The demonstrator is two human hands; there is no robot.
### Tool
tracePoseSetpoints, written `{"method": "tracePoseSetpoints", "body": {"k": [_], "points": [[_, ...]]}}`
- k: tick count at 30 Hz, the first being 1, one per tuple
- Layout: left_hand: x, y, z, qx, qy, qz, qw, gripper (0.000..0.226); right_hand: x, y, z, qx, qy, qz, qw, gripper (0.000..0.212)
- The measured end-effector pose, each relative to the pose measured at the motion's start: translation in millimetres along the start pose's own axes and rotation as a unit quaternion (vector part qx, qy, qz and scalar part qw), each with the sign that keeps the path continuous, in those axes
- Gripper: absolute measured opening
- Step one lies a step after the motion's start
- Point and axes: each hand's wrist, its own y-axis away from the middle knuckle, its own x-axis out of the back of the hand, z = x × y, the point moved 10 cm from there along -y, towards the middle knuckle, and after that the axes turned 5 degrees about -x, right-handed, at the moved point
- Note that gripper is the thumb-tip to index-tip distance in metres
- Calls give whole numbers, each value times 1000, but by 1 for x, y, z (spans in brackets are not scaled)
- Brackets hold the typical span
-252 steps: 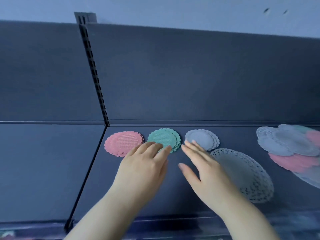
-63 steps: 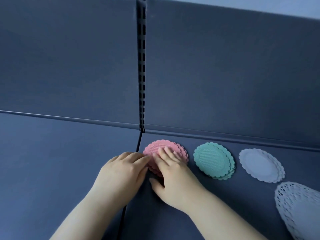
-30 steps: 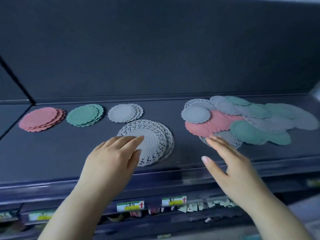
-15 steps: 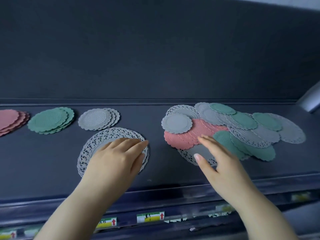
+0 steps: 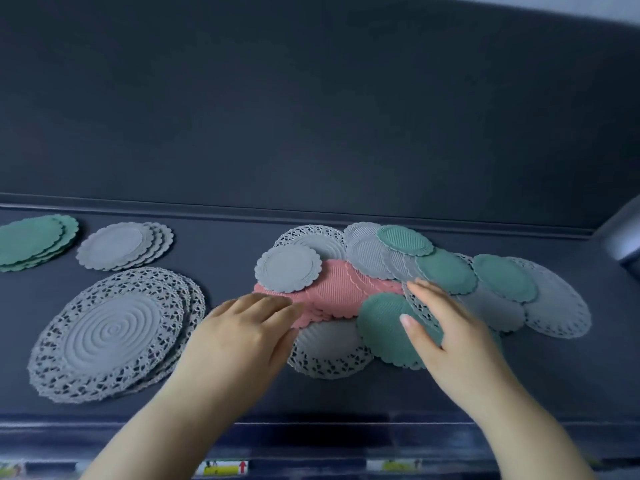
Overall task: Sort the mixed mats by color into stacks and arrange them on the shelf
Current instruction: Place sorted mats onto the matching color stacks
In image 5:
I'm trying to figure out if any person's left hand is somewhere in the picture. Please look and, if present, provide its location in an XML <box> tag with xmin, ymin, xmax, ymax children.
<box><xmin>172</xmin><ymin>292</ymin><xmax>303</xmax><ymax>395</ymax></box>

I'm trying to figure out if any person's right hand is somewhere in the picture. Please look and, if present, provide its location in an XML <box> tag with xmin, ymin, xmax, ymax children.
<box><xmin>399</xmin><ymin>278</ymin><xmax>521</xmax><ymax>421</ymax></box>

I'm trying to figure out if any person's left forearm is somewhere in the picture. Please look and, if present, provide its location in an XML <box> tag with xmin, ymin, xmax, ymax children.
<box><xmin>79</xmin><ymin>369</ymin><xmax>281</xmax><ymax>480</ymax></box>

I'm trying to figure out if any mixed pile of coasters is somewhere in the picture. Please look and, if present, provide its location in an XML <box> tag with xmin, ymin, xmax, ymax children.
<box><xmin>252</xmin><ymin>222</ymin><xmax>593</xmax><ymax>381</ymax></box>

